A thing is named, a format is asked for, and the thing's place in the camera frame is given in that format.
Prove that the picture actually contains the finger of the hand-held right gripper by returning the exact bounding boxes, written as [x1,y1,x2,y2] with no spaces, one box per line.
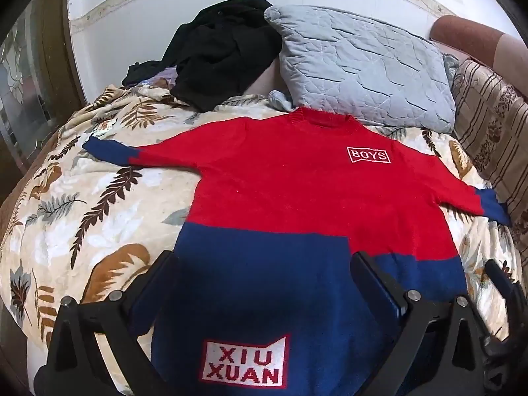
[485,258,516,298]

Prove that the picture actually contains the leaf print blanket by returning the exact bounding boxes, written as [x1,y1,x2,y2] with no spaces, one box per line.
[0,84,522,396]

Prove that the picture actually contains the white headboard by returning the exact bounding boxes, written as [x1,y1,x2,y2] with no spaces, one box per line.
[66,0,458,100]

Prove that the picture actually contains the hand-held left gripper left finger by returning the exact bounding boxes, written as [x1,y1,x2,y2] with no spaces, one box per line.
[33,251,180,396]

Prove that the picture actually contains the grey quilted pillow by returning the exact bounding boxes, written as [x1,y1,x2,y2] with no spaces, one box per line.
[263,5,456,135]

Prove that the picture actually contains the black clothing pile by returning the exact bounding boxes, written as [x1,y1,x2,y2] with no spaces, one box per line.
[121,0,283,113]

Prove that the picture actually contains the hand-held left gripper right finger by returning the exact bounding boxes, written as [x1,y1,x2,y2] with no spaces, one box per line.
[350,251,496,396]

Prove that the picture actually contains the striped brown floral cushion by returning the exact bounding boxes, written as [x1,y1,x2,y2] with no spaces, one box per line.
[449,58,528,236]

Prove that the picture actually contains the brown bolster cushion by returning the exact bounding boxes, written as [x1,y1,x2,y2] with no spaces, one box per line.
[429,16,528,75]

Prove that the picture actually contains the patterned glass door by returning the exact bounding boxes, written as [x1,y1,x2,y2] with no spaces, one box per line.
[0,8,79,166]

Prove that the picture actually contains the purple cloth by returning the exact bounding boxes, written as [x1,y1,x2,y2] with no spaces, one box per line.
[152,66,182,89]

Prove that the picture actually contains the red and blue knit sweater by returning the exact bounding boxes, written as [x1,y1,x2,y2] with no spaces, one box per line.
[82,106,512,396]

